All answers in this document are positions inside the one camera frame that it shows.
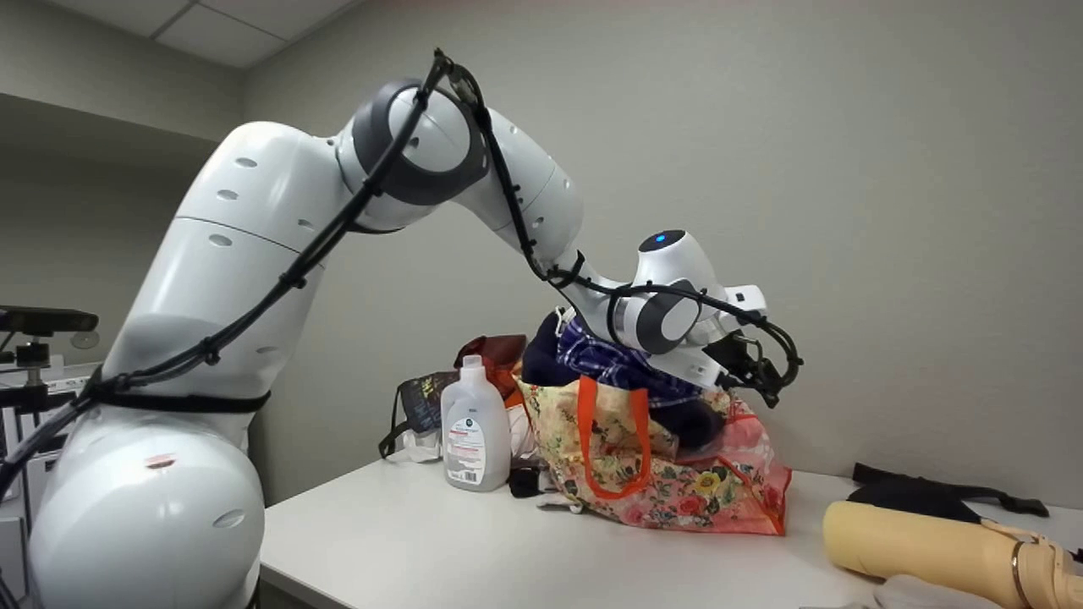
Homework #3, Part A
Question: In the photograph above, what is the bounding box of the white detergent jug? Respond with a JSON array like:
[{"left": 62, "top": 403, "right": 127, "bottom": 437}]
[{"left": 438, "top": 352, "right": 519, "bottom": 494}]

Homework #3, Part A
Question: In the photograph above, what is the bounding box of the beige rolled cylinder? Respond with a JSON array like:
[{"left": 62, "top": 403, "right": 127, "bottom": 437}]
[{"left": 824, "top": 499, "right": 1083, "bottom": 609}]

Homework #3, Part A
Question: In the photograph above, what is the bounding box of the dark navy garment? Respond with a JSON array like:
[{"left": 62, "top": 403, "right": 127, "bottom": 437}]
[{"left": 649, "top": 386, "right": 727, "bottom": 451}]

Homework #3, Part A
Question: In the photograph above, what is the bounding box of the floral bag with orange handles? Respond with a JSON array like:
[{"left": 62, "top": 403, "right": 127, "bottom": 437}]
[{"left": 519, "top": 375, "right": 794, "bottom": 538}]

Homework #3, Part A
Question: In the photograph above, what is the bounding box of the gold bracelet ring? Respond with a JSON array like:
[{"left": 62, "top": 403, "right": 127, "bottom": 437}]
[{"left": 1008, "top": 538, "right": 1035, "bottom": 609}]

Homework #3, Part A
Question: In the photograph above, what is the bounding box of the white crumpled cloth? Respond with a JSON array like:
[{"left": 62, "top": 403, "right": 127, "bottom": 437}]
[{"left": 504, "top": 403, "right": 544, "bottom": 465}]

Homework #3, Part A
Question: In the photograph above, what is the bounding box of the black cloth strip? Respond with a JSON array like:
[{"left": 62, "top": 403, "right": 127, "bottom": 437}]
[{"left": 845, "top": 459, "right": 1056, "bottom": 525}]

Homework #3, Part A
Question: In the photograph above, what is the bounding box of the black tote bag colourful text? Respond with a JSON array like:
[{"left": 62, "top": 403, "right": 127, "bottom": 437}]
[{"left": 376, "top": 370, "right": 459, "bottom": 459}]

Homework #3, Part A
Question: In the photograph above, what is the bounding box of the black camera stand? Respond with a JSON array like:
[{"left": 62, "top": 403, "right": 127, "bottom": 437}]
[{"left": 0, "top": 300, "right": 103, "bottom": 452}]

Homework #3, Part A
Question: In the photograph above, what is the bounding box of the navy sweater with white trim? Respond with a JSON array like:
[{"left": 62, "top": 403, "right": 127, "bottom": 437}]
[{"left": 519, "top": 310, "right": 669, "bottom": 399}]

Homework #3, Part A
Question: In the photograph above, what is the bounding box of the blue plaid shirt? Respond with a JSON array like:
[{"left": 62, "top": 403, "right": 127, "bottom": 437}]
[{"left": 555, "top": 317, "right": 669, "bottom": 389}]

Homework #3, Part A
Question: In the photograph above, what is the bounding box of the small black object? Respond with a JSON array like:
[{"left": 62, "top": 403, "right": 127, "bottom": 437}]
[{"left": 504, "top": 458, "right": 544, "bottom": 502}]

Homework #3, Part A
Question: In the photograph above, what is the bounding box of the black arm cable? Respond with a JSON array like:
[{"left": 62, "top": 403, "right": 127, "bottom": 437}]
[{"left": 0, "top": 46, "right": 810, "bottom": 502}]

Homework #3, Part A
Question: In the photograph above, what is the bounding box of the red paper bag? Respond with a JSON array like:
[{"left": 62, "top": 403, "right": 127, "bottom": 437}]
[{"left": 454, "top": 333, "right": 535, "bottom": 410}]

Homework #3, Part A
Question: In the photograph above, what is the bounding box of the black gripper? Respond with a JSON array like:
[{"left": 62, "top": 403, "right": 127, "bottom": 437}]
[{"left": 705, "top": 333, "right": 793, "bottom": 414}]

